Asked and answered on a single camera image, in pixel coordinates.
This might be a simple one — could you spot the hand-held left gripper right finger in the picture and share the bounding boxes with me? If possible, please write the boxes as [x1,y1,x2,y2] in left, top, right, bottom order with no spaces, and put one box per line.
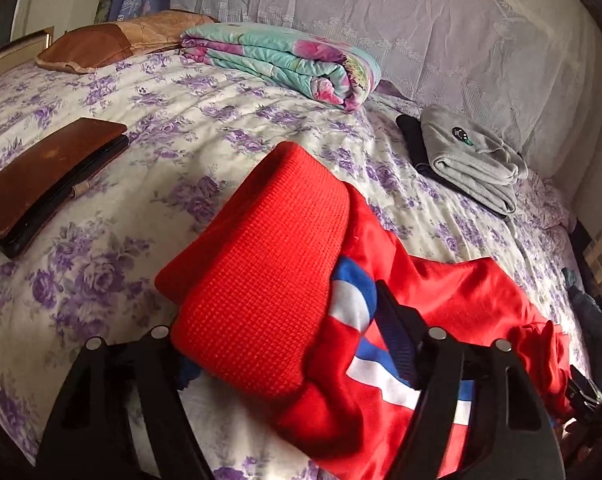
[373,280,565,480]

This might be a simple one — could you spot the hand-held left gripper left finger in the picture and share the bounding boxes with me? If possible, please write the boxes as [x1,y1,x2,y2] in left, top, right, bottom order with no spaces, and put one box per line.
[35,325,215,480]

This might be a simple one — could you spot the red pants with blue stripes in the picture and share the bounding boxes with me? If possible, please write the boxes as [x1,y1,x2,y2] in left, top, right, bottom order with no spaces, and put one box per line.
[153,141,577,480]

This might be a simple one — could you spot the person's leg in jeans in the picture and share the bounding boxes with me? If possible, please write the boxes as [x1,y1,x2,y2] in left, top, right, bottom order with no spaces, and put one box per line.
[568,290,602,396]

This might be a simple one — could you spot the teal sock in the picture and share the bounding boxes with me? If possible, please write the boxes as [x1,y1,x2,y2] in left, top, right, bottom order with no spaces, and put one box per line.
[561,266,584,293]

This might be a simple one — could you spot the folded grey garment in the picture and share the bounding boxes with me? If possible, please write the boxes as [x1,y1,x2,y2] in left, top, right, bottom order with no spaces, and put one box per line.
[420,104,530,216]

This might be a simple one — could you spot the folded black garment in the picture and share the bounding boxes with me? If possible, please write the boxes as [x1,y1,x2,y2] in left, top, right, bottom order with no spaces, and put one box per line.
[396,114,509,220]

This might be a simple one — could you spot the purple floral pillow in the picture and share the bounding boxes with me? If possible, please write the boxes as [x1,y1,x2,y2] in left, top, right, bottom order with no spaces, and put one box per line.
[524,167,579,231]

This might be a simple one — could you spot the purple floral bed sheet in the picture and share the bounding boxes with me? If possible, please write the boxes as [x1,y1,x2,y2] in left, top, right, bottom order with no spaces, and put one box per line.
[0,50,602,480]

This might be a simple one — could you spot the folded floral quilt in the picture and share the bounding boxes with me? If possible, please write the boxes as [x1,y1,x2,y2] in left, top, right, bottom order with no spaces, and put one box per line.
[180,22,383,112]

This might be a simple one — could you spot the white lace headboard cover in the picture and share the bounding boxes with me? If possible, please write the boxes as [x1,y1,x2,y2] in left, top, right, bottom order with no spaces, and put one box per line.
[170,0,602,196]

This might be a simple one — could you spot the brown pillow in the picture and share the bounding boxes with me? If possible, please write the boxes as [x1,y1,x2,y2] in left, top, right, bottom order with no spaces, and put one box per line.
[36,10,222,76]

